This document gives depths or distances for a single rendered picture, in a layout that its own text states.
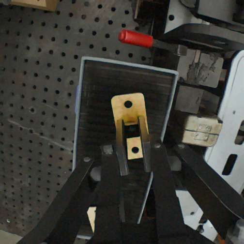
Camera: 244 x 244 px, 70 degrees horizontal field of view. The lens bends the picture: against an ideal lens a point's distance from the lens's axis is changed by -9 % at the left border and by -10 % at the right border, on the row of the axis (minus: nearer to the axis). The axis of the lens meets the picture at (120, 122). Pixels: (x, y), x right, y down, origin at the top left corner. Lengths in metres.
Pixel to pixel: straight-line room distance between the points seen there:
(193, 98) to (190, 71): 0.05
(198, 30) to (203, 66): 0.12
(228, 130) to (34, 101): 0.71
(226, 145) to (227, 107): 0.11
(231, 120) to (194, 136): 0.15
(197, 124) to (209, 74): 0.10
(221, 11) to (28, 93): 0.73
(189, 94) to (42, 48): 0.60
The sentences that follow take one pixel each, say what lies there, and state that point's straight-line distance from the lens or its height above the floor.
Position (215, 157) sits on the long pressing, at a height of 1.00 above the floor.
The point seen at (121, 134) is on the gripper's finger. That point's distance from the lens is 0.18.
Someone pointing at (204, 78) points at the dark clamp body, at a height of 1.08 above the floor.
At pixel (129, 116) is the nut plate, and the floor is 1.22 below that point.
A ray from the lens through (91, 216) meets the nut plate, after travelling 0.41.
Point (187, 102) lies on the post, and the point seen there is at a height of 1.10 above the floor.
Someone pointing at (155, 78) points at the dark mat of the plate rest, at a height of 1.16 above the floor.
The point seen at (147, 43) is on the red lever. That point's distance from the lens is 0.30.
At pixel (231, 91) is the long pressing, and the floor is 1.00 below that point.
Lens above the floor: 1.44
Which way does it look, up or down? 70 degrees down
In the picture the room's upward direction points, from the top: 177 degrees counter-clockwise
